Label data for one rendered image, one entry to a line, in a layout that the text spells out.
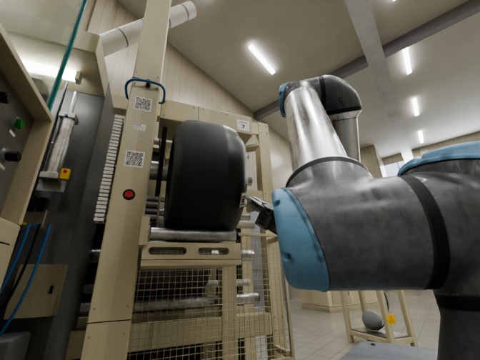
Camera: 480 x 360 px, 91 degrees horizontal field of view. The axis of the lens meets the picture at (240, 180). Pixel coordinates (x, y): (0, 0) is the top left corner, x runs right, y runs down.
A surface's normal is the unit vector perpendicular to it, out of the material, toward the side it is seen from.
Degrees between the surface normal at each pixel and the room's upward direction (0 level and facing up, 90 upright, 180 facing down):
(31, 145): 90
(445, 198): 75
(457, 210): 85
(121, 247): 90
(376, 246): 116
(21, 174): 90
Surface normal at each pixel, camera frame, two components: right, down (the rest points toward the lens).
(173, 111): 0.35, -0.36
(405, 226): -0.25, -0.31
